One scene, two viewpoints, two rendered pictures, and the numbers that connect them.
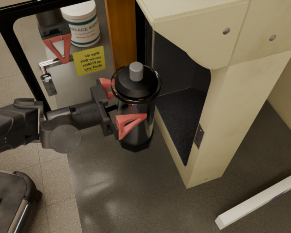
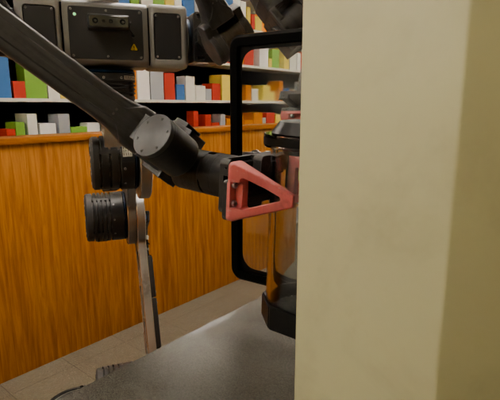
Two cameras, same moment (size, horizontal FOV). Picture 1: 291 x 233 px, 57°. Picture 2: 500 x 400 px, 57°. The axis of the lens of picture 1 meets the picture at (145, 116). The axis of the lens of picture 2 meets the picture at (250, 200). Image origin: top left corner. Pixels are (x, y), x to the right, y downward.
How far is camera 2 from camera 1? 0.55 m
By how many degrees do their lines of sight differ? 63
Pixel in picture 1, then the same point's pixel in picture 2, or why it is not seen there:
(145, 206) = not seen: outside the picture
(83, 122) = (209, 169)
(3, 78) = not seen: hidden behind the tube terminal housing
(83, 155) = (229, 332)
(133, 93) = (280, 126)
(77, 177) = (186, 342)
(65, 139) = (151, 134)
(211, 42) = not seen: outside the picture
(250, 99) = (397, 60)
